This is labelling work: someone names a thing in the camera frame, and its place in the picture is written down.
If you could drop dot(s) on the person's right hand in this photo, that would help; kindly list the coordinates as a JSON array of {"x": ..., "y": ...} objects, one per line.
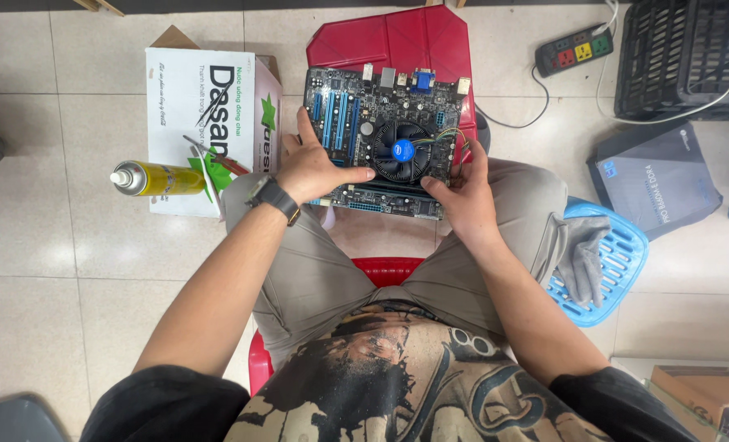
[{"x": 472, "y": 202}]

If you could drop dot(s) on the person's left hand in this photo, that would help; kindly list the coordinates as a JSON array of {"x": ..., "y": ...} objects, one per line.
[{"x": 306, "y": 166}]

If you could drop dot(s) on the black computer motherboard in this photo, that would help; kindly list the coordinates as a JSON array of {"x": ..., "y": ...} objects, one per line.
[{"x": 364, "y": 104}]

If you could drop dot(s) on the black wristwatch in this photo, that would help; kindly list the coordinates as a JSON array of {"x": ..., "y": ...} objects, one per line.
[{"x": 273, "y": 195}]

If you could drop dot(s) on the black CPU cooler fan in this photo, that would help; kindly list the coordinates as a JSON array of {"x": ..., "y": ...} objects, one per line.
[{"x": 403, "y": 150}]

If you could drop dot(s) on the beige shorts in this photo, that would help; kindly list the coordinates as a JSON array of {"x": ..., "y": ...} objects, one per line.
[{"x": 315, "y": 270}]

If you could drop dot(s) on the grey cloth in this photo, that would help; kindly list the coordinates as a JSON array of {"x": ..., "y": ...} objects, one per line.
[{"x": 585, "y": 258}]

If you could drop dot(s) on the white cardboard carton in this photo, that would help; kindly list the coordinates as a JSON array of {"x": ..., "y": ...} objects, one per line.
[{"x": 192, "y": 92}]

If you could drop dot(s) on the yellow spray can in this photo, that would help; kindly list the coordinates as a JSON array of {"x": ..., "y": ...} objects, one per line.
[{"x": 161, "y": 178}]

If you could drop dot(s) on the red plastic stool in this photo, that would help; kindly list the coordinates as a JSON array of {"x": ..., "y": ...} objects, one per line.
[{"x": 395, "y": 40}]

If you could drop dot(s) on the blue plastic stool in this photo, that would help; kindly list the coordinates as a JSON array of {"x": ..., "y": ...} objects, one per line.
[{"x": 622, "y": 258}]

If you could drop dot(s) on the grey motherboard box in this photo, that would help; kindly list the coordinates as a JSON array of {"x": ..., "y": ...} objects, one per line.
[{"x": 653, "y": 178}]

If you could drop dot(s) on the black power strip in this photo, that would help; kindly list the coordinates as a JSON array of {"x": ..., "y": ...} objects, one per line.
[{"x": 576, "y": 50}]

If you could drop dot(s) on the black printed t-shirt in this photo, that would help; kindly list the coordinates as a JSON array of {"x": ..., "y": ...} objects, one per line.
[{"x": 401, "y": 380}]

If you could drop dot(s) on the black plastic crate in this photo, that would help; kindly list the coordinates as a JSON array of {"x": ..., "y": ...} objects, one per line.
[{"x": 677, "y": 61}]

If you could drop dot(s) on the wooden furniture leg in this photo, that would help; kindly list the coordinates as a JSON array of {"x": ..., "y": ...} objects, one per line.
[{"x": 101, "y": 5}]

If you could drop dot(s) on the brown cardboard box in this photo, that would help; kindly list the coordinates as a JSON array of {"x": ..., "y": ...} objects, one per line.
[{"x": 702, "y": 387}]

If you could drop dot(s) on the grey seat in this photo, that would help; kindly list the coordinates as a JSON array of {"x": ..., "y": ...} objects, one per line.
[{"x": 14, "y": 420}]

